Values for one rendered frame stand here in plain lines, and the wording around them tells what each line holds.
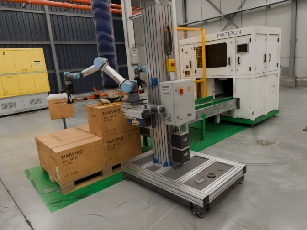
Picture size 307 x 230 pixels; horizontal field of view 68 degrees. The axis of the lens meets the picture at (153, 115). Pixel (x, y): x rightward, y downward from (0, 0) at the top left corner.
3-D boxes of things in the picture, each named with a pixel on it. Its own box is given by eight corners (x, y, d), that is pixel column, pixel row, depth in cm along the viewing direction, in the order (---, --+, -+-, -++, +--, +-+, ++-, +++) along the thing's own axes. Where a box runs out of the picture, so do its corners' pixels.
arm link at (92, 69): (109, 56, 272) (78, 71, 289) (105, 55, 262) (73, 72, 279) (113, 65, 273) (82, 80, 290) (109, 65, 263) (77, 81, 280)
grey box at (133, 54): (138, 63, 455) (136, 48, 448) (139, 63, 451) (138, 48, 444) (129, 64, 442) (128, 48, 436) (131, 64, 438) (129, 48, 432)
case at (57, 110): (53, 114, 461) (49, 94, 452) (73, 111, 473) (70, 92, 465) (50, 119, 405) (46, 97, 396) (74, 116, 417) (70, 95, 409)
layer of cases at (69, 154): (109, 140, 415) (106, 119, 407) (142, 153, 340) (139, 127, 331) (39, 161, 341) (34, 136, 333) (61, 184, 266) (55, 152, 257)
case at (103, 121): (124, 123, 361) (121, 98, 353) (139, 127, 331) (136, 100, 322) (89, 133, 325) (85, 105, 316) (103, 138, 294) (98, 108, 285)
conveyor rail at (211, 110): (234, 107, 475) (234, 98, 471) (236, 107, 471) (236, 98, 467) (150, 136, 333) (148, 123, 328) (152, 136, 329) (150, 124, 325)
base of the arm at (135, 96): (142, 98, 270) (141, 90, 268) (132, 100, 260) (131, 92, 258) (134, 98, 281) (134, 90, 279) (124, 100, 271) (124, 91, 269)
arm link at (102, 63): (137, 86, 259) (102, 55, 263) (132, 87, 245) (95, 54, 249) (131, 93, 264) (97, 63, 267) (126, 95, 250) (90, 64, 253)
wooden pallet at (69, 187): (110, 147, 419) (109, 140, 416) (143, 162, 343) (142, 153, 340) (41, 170, 345) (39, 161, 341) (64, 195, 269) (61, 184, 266)
